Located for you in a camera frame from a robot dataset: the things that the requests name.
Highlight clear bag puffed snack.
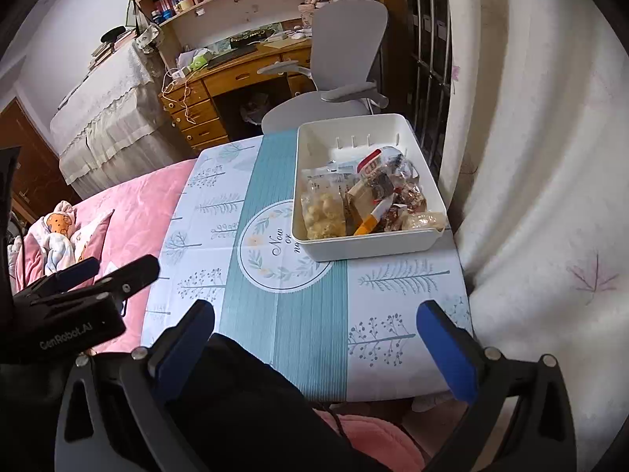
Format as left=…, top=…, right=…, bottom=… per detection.
left=301, top=192, right=346, bottom=240

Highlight white plastic storage bin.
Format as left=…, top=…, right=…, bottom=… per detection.
left=292, top=114, right=449, bottom=262

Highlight orange oats bar packet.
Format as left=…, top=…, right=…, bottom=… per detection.
left=354, top=194, right=394, bottom=236

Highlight beige wafer biscuit packet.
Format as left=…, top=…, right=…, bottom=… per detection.
left=346, top=180, right=378, bottom=228

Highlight dark dried fruit packet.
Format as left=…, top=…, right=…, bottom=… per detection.
left=366, top=168, right=395, bottom=203

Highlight clear bag mixed nuts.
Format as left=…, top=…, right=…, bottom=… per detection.
left=384, top=155, right=427, bottom=231

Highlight white rice cracker bag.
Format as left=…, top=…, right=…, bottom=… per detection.
left=300, top=162, right=359, bottom=195

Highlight clear bag yellow pastry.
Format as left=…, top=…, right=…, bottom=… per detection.
left=402, top=211, right=448, bottom=231

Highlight white snack bag black text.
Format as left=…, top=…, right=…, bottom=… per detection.
left=356, top=146, right=404, bottom=176

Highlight stuffed doll toy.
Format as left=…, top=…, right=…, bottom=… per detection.
left=28, top=200, right=77, bottom=275

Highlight patterned teal white tablecloth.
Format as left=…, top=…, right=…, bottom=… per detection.
left=141, top=132, right=471, bottom=402

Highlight lace covered piano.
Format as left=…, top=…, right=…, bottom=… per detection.
left=50, top=42, right=194, bottom=199

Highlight wooden desk with drawers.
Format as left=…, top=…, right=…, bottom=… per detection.
left=160, top=39, right=315, bottom=152

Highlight white floral curtain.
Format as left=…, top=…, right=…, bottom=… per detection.
left=439, top=0, right=628, bottom=471

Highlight grey office chair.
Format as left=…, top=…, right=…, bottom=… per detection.
left=258, top=0, right=388, bottom=134

